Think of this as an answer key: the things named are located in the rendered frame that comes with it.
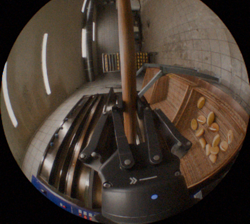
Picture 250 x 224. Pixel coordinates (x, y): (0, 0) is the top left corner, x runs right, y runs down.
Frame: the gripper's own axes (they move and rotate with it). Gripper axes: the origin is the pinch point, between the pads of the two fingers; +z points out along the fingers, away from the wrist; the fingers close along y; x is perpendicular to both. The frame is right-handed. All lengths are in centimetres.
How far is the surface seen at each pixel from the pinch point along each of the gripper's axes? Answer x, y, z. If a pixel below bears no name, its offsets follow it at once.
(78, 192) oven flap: -56, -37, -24
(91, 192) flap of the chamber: -39.4, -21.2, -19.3
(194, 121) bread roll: -32, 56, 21
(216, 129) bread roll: -22, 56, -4
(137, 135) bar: -16.2, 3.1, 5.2
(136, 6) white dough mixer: 363, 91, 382
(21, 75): 33, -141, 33
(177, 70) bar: 5, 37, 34
